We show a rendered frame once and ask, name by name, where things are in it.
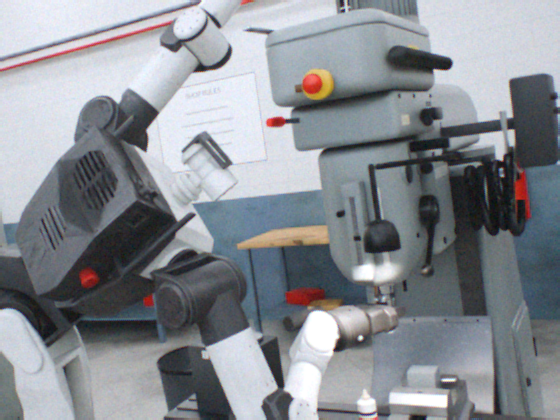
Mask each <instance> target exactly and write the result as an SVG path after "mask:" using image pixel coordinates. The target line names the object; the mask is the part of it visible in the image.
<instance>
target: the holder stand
mask: <svg viewBox="0 0 560 420"><path fill-rule="evenodd" d="M254 335H255V338H256V340H257V342H258V344H259V347H260V349H261V352H262V354H264V357H265V359H266V361H267V363H268V367H269V369H270V371H271V373H272V376H273V379H274V381H275V383H276V385H277V386H278V387H279V388H282V389H284V387H285V385H284V378H283V371H282V363H281V356H280V348H279V341H277V337H271V336H270V335H262V333H260V332H254ZM188 351H189V359H191V366H192V373H193V380H194V387H195V394H196V401H197V408H198V411H200V412H207V413H214V414H221V415H228V416H229V414H230V411H231V407H230V403H229V401H228V399H227V396H226V394H225V391H224V389H223V386H222V384H221V382H220V378H218V376H217V374H216V371H215V369H214V367H213V363H212V361H211V359H210V356H209V354H208V351H207V349H206V346H204V344H203V342H202V339H201V340H199V341H197V342H195V343H193V344H191V345H188Z"/></svg>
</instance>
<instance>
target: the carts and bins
mask: <svg viewBox="0 0 560 420"><path fill-rule="evenodd" d="M157 364H158V367H157V369H158V371H159V375H160V380H162V385H163V389H164V394H165V399H166V403H167V409H168V413H169V412H170V411H171V410H174V409H176V408H177V407H178V406H179V404H181V403H182V402H183V401H186V400H187V399H188V398H189V397H191V396H193V395H194V394H195V387H194V380H193V373H192V366H191V359H189V351H188V345H187V346H184V347H180V348H177V349H174V350H171V352H169V353H167V354H165V355H163V356H162V357H161V358H159V359H158V360H157V362H156V366H157Z"/></svg>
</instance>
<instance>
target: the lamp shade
mask: <svg viewBox="0 0 560 420"><path fill-rule="evenodd" d="M362 239H363V246H364V252H365V253H386V252H392V251H397V250H400V249H401V243H400V236H399V233H398V230H397V228H396V226H395V224H393V223H391V222H389V221H388V220H383V219H382V220H374V221H371V222H370V223H369V224H368V225H366V226H365V227H364V233H363V238H362Z"/></svg>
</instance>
